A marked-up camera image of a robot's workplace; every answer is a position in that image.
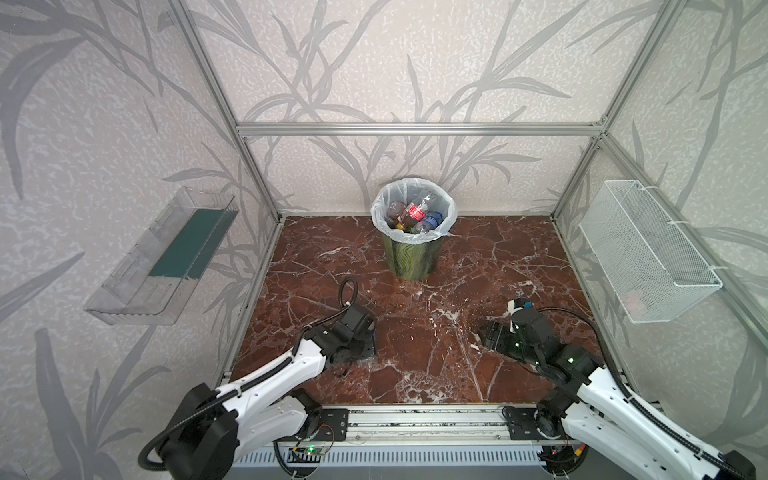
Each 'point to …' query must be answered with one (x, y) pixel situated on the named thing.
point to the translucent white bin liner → (405, 190)
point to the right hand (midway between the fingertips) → (485, 325)
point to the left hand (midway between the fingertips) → (375, 337)
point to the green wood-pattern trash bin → (414, 262)
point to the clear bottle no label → (394, 213)
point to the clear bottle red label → (414, 213)
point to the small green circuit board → (305, 454)
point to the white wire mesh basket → (658, 268)
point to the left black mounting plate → (333, 425)
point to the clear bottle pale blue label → (430, 221)
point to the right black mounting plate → (522, 426)
